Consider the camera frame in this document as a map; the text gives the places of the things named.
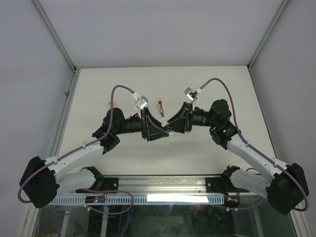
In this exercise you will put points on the white slotted cable duct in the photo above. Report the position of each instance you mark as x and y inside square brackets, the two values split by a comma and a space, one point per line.
[150, 199]

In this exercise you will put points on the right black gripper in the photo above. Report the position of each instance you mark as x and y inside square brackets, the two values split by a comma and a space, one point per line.
[182, 122]

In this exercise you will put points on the white mini stapler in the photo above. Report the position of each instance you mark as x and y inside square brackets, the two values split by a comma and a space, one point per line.
[165, 127]

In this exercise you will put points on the pink mini stapler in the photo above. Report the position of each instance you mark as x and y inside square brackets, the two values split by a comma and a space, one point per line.
[161, 110]

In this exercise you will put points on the red white staple box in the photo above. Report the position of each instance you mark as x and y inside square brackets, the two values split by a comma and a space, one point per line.
[111, 105]

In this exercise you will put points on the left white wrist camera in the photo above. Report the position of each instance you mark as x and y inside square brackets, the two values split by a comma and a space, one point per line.
[140, 101]

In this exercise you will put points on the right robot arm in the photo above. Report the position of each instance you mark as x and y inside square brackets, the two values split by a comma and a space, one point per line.
[283, 185]

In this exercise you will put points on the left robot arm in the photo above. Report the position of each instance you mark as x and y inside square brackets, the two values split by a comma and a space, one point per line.
[44, 179]

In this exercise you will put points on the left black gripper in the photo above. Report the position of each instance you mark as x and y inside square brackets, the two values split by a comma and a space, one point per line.
[153, 130]

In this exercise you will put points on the aluminium mounting rail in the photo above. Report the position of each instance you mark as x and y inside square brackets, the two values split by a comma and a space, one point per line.
[159, 184]

